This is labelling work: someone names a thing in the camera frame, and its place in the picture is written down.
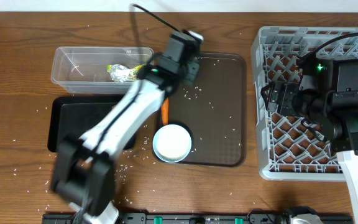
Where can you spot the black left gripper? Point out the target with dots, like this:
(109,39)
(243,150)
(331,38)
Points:
(192,72)

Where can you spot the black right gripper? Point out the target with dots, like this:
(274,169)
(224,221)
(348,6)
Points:
(282,98)

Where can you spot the orange carrot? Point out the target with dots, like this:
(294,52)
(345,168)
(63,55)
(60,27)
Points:
(165,112)

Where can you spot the foil snack wrapper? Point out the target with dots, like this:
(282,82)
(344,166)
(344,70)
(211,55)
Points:
(121,73)

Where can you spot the light blue rice bowl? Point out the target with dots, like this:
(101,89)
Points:
(172,143)

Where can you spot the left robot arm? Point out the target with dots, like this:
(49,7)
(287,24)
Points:
(83,173)

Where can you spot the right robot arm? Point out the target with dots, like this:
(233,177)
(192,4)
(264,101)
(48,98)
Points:
(327,95)

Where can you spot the grey dishwasher rack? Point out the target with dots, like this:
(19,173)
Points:
(286,149)

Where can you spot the brown serving tray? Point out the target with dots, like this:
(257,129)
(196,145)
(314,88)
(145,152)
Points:
(213,111)

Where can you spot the clear plastic bin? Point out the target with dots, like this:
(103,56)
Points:
(87,70)

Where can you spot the black plastic bin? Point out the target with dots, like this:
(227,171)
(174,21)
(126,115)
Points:
(74,115)

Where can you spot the black rail at table edge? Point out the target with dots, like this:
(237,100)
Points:
(142,218)

